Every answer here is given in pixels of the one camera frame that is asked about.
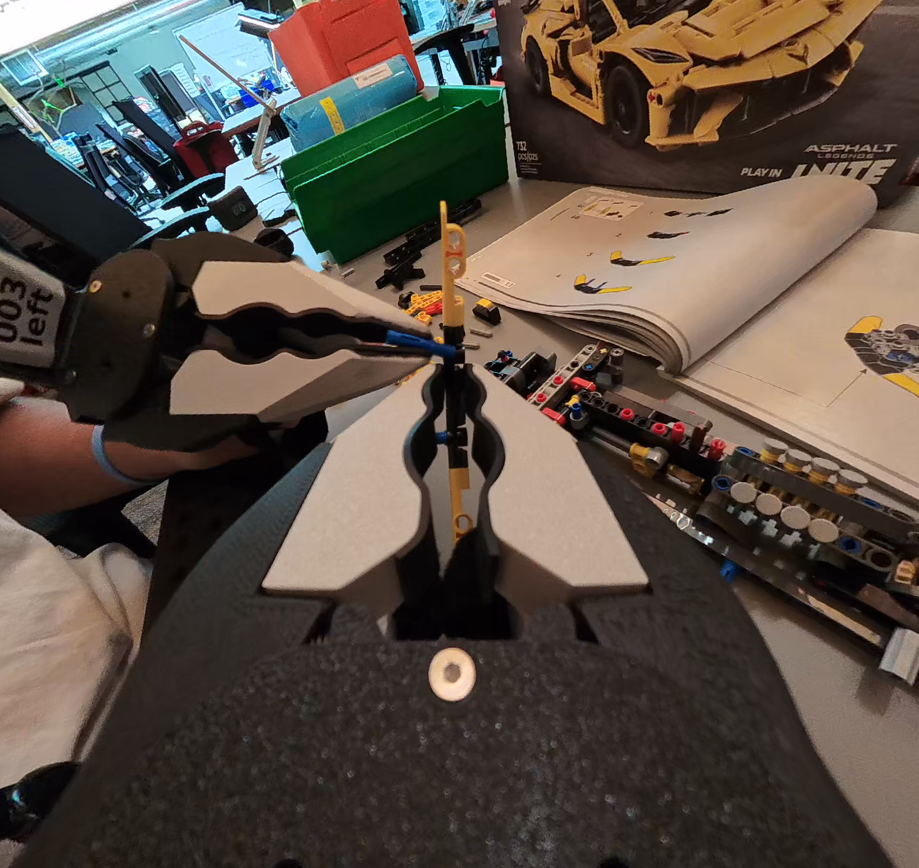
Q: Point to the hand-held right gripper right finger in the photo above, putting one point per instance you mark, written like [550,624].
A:
[553,509]

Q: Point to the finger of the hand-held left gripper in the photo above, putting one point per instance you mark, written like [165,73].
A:
[287,387]
[287,286]

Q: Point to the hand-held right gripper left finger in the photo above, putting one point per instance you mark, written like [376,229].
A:
[359,509]

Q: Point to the small yellow lego piece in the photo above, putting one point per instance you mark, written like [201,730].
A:
[459,495]

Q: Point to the blue lego pin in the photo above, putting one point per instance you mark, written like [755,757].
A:
[409,340]
[449,438]

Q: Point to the lego car chassis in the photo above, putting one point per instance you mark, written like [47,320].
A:
[718,480]

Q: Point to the person's left forearm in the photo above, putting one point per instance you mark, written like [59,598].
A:
[50,452]

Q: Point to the pile of yellow lego pieces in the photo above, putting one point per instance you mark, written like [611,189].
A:
[423,302]

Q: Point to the blue lego connector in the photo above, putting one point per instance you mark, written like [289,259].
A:
[729,570]

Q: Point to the black yellow lego piece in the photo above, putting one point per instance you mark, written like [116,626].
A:
[487,310]

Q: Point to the lego set box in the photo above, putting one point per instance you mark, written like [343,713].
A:
[682,57]

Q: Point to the person's left hand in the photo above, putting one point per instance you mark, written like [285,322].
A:
[187,459]

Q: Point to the black round device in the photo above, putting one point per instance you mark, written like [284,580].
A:
[274,242]

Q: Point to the black pouch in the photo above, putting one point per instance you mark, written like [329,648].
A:
[231,208]

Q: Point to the blue wristband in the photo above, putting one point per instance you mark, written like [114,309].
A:
[100,462]

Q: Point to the green plastic bin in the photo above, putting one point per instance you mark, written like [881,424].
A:
[402,172]

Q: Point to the red office chair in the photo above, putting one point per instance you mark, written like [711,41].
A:
[205,147]

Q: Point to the white desk lamp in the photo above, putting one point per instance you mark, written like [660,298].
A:
[258,121]

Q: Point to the blue roll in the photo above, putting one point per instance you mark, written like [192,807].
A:
[352,103]

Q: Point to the red plastic case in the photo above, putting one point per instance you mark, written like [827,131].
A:
[344,28]

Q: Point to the instruction booklet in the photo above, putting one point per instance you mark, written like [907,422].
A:
[682,258]

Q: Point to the person's white printed shirt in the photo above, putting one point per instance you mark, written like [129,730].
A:
[57,631]

